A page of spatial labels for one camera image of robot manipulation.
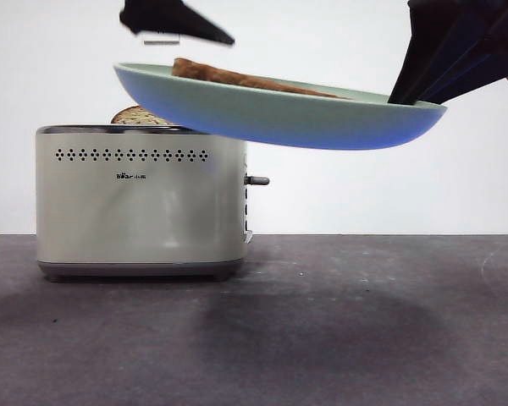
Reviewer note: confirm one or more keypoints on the cream two-slot toaster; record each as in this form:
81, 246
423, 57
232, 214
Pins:
135, 215

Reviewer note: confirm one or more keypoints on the grey toaster lever knob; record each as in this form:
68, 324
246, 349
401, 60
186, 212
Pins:
258, 181

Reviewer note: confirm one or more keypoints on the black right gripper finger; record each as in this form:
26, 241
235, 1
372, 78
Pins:
478, 67
432, 46

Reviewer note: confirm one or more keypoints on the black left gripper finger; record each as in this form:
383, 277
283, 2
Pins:
165, 17

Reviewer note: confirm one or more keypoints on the small bread slice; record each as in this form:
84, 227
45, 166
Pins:
139, 116

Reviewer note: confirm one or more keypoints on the white wall socket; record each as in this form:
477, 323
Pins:
161, 42

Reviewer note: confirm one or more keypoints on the large bread slice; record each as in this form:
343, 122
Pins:
237, 80

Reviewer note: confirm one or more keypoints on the pale green round plate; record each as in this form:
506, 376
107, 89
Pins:
279, 118

